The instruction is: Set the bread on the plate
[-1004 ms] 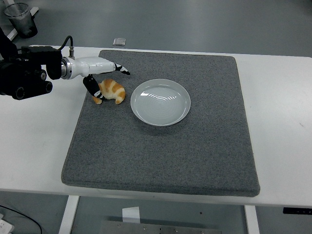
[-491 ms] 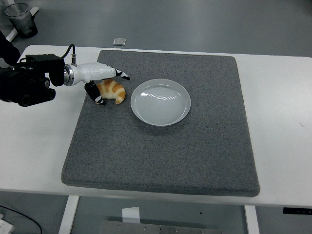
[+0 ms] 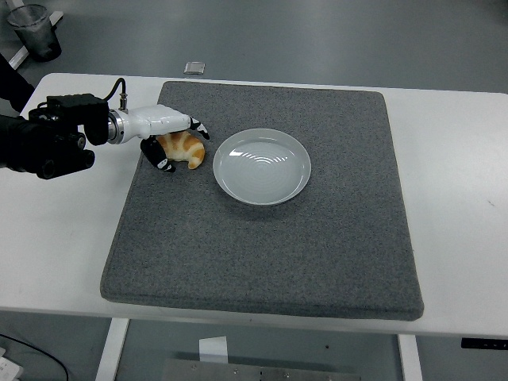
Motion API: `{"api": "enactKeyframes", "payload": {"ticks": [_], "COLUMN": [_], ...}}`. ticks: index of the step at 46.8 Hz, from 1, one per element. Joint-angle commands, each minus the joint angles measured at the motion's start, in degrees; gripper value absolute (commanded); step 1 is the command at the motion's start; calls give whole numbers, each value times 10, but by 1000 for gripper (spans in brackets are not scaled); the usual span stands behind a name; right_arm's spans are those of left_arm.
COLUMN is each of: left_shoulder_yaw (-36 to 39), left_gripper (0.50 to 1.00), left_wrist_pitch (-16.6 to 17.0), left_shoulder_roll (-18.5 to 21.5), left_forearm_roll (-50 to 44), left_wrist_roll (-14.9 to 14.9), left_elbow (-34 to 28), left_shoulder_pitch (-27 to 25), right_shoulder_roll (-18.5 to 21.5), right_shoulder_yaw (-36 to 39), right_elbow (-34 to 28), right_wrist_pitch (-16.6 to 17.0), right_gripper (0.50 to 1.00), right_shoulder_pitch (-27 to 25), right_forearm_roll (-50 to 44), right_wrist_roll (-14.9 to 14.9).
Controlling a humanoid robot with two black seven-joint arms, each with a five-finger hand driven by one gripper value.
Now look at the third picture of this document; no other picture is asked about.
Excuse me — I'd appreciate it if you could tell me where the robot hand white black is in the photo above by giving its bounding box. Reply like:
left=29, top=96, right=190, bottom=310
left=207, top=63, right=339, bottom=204
left=121, top=103, right=210, bottom=174

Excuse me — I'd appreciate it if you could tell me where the golden croissant bread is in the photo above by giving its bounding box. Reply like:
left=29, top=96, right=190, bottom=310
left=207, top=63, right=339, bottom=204
left=156, top=132, right=206, bottom=171

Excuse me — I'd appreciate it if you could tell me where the white round plate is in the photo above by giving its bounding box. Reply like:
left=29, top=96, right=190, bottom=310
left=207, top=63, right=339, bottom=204
left=212, top=127, right=312, bottom=206

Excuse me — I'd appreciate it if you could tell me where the bin with black bag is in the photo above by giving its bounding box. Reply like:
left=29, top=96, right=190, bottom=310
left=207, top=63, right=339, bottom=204
left=6, top=3, right=63, bottom=63

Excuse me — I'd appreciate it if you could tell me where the grey felt mat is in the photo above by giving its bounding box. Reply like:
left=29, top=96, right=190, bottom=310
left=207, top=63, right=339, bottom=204
left=99, top=81, right=425, bottom=321

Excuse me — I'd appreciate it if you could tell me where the white table leg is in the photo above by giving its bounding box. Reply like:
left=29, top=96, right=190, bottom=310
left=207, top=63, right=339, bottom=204
left=94, top=317, right=130, bottom=381
left=398, top=334, right=424, bottom=381

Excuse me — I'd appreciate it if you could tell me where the white box with label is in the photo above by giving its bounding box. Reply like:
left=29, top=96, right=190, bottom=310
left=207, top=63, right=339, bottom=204
left=0, top=347, right=23, bottom=381

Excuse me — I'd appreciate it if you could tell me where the black table control panel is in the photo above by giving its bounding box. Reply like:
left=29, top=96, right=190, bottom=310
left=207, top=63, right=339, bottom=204
left=460, top=337, right=508, bottom=350

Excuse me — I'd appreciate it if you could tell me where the black floor cable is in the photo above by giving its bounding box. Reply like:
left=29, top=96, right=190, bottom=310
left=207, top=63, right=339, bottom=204
left=0, top=333, right=69, bottom=381

